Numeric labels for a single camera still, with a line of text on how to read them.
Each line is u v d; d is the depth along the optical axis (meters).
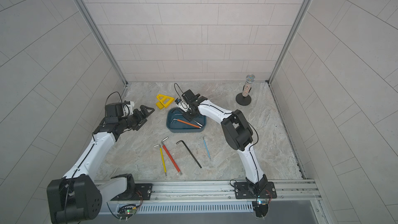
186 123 0.94
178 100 0.84
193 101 0.72
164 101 1.05
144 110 0.72
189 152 0.84
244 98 1.05
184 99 0.77
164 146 0.85
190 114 0.81
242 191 0.71
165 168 0.78
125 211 0.65
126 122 0.66
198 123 0.91
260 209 0.68
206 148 0.85
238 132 0.53
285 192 0.71
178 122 0.95
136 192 0.68
